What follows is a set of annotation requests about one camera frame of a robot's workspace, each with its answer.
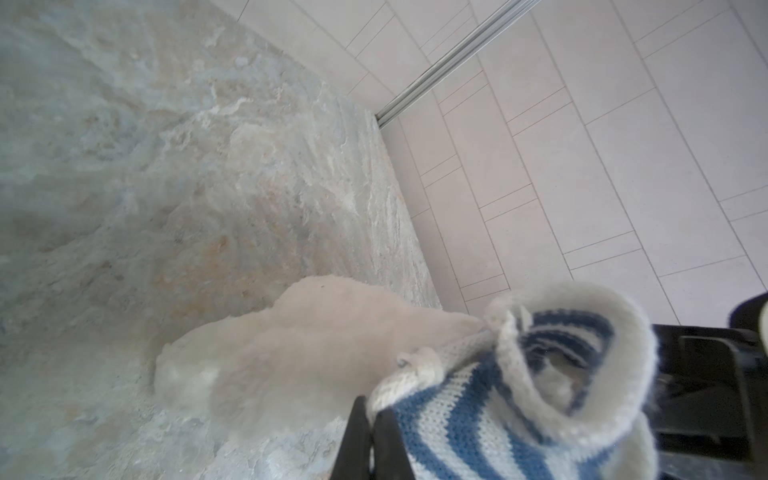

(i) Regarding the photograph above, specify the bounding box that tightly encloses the white teddy bear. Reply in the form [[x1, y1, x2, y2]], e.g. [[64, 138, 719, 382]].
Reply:
[[154, 275, 483, 438]]

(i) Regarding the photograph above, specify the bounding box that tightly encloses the right corner aluminium profile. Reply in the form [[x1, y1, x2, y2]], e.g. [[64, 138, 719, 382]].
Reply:
[[376, 0, 540, 128]]

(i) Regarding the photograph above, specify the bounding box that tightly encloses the blue white striped sweater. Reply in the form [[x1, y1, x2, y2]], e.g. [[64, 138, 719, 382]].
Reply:
[[366, 281, 659, 479]]

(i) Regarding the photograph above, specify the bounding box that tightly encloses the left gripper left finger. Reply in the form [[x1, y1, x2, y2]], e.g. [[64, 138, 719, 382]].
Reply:
[[330, 396, 372, 480]]

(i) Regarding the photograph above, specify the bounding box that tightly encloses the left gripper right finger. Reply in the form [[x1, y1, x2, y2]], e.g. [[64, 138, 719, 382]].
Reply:
[[371, 409, 415, 480]]

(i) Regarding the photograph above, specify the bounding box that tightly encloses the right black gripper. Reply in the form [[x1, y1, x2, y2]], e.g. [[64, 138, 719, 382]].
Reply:
[[647, 294, 767, 479]]

